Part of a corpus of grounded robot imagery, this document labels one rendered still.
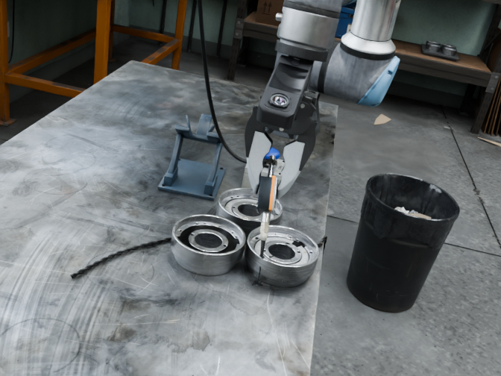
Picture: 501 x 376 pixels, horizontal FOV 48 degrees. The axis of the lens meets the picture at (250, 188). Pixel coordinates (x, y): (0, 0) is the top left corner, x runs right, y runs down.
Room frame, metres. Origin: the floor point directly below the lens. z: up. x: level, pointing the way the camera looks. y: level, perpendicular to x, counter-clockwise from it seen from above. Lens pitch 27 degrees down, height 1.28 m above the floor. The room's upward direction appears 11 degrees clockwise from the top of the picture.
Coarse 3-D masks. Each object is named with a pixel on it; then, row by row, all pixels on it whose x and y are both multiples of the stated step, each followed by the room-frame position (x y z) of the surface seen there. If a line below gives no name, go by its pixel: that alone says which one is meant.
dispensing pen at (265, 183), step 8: (272, 160) 0.74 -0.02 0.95; (272, 168) 0.73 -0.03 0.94; (264, 176) 0.71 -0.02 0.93; (264, 184) 0.70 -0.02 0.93; (264, 192) 0.70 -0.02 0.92; (264, 200) 0.69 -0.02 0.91; (256, 208) 0.68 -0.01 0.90; (264, 208) 0.68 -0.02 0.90; (264, 216) 0.69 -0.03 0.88; (264, 224) 0.68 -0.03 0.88; (264, 232) 0.68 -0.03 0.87; (264, 240) 0.67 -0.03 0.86
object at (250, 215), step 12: (228, 192) 0.82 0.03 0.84; (240, 192) 0.84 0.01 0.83; (252, 192) 0.85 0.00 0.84; (240, 204) 0.81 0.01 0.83; (252, 204) 0.82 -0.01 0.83; (276, 204) 0.82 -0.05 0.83; (228, 216) 0.75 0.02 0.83; (240, 216) 0.77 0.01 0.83; (252, 216) 0.78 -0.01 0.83; (276, 216) 0.77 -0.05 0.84; (252, 228) 0.74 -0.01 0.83
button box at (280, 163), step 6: (282, 162) 0.97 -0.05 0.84; (246, 168) 0.92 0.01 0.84; (264, 168) 0.93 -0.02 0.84; (276, 168) 0.94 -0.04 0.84; (282, 168) 0.94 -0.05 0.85; (246, 174) 0.92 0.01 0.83; (264, 174) 0.91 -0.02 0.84; (276, 174) 0.91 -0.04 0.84; (246, 180) 0.92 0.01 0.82; (246, 186) 0.92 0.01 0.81
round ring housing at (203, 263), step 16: (176, 224) 0.69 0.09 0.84; (192, 224) 0.72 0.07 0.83; (208, 224) 0.73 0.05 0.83; (224, 224) 0.73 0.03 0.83; (176, 240) 0.65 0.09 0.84; (192, 240) 0.68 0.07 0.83; (208, 240) 0.71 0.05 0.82; (224, 240) 0.69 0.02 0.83; (240, 240) 0.70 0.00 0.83; (176, 256) 0.65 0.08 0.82; (192, 256) 0.64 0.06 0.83; (208, 256) 0.63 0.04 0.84; (224, 256) 0.64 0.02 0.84; (240, 256) 0.67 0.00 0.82; (192, 272) 0.64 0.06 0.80; (208, 272) 0.64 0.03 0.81; (224, 272) 0.65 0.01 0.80
